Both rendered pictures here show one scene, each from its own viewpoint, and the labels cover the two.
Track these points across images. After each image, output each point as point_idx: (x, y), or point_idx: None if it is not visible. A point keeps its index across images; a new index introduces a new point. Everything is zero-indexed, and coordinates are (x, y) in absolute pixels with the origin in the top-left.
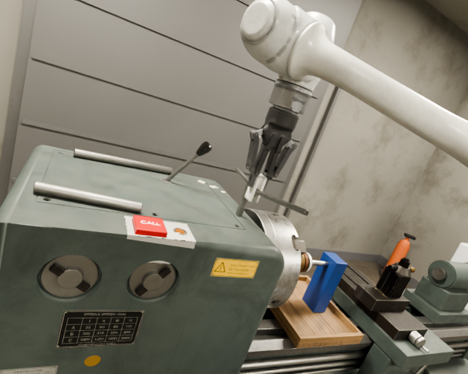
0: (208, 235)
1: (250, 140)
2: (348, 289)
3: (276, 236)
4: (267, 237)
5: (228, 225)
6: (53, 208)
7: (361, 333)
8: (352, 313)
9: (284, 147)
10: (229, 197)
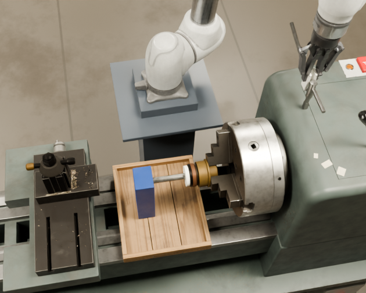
0: (330, 69)
1: (338, 54)
2: (90, 215)
3: (256, 121)
4: (282, 86)
5: (315, 88)
6: None
7: (114, 167)
8: (93, 203)
9: (305, 56)
10: (308, 148)
